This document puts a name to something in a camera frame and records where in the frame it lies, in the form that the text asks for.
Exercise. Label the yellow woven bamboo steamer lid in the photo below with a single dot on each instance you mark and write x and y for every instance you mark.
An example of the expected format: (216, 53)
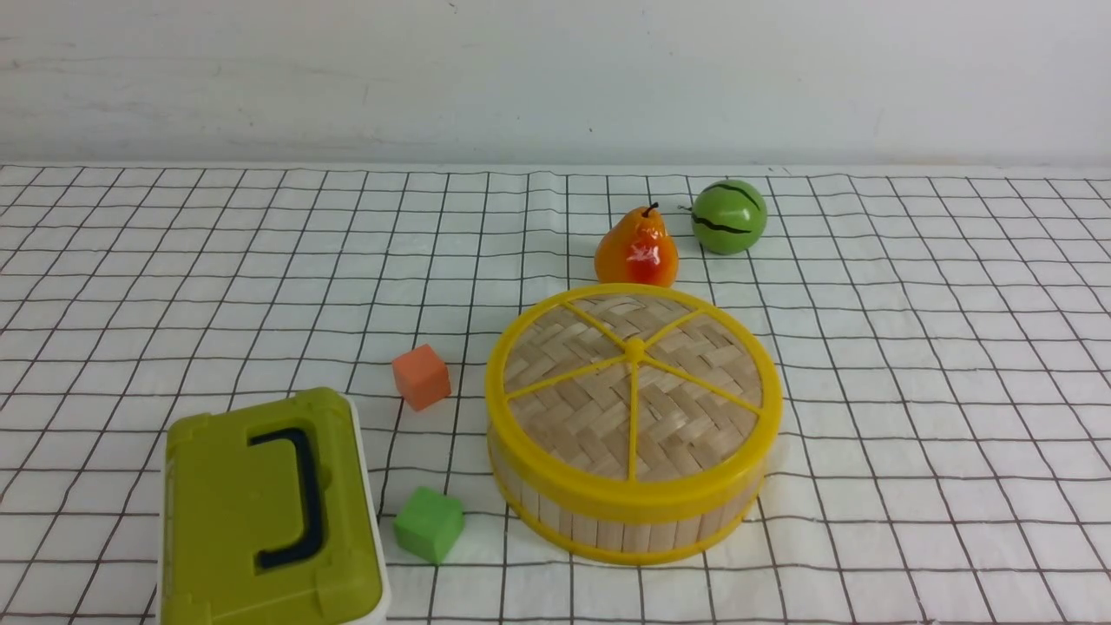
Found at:
(630, 403)

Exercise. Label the yellow bamboo steamer basket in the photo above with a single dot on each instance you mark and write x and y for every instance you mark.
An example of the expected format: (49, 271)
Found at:
(611, 542)

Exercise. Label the orange toy pear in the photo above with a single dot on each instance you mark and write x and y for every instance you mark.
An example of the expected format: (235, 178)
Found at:
(638, 249)

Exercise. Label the orange foam cube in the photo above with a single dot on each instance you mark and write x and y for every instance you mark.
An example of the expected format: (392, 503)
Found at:
(421, 377)

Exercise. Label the green toy watermelon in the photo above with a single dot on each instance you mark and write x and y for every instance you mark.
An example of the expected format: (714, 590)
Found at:
(728, 217)

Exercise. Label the green foam cube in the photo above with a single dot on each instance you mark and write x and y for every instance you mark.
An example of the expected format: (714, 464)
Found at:
(429, 525)

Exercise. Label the green lidded plastic box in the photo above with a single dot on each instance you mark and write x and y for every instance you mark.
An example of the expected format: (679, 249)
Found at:
(267, 517)

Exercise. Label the white grid tablecloth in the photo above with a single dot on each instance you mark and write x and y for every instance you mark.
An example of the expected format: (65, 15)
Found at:
(942, 336)

